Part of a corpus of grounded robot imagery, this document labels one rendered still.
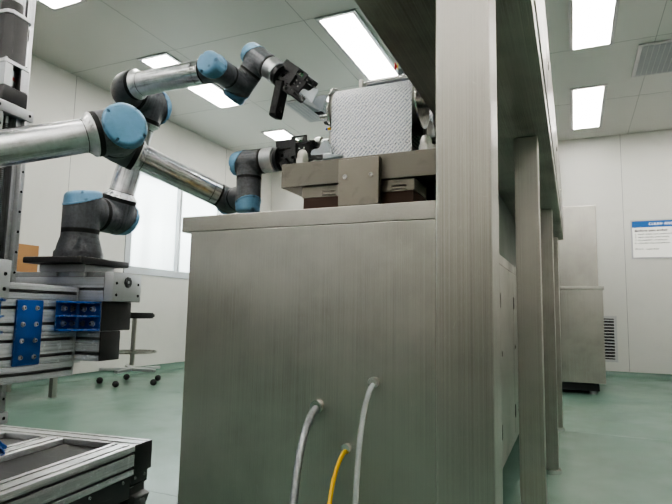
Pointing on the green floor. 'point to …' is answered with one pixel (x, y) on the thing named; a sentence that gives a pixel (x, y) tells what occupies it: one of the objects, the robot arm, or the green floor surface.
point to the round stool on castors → (136, 351)
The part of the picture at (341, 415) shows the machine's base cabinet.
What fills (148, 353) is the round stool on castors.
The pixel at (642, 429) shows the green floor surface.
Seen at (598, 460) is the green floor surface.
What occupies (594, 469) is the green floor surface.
